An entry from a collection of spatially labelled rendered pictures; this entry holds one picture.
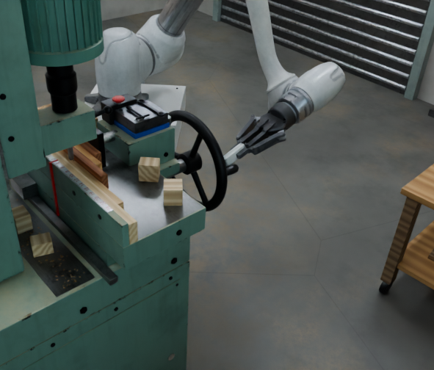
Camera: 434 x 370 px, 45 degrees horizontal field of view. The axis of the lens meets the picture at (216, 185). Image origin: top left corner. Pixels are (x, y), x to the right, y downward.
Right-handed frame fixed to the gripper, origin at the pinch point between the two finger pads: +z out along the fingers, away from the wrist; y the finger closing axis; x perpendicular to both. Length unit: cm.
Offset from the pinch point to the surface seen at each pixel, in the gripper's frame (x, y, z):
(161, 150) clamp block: -11.5, -5.8, 16.2
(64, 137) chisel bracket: -31.2, -5.9, 35.2
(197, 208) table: -13.4, 16.5, 23.0
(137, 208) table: -16.7, 8.7, 32.3
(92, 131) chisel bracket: -28.5, -6.0, 29.3
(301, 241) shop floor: 105, -23, -38
